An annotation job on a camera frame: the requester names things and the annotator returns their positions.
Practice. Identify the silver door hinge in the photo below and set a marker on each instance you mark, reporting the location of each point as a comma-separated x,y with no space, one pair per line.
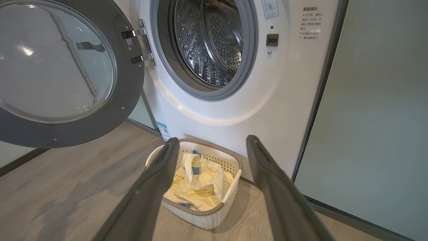
145,40

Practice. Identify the dark round washing machine door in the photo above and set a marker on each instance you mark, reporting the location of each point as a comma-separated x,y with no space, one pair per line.
128,90

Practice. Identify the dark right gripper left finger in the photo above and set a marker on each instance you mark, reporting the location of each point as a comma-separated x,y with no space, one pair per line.
147,194

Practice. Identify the white washing machine body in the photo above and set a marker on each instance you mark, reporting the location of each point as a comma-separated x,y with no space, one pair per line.
267,100

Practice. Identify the black door latch socket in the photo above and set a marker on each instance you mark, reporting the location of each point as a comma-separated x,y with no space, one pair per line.
272,39

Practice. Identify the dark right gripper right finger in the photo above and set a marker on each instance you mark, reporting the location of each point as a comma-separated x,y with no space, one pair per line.
281,201

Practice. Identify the perforated steel washer drum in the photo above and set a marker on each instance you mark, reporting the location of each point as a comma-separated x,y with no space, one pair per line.
214,43

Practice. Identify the blue energy label sticker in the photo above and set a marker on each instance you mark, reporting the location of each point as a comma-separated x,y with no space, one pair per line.
163,130

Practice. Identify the white perforated laundry basket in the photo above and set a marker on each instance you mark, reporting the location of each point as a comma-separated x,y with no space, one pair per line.
204,219

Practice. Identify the pale yellow printed garment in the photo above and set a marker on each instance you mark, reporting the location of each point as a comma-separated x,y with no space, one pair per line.
204,175
180,194

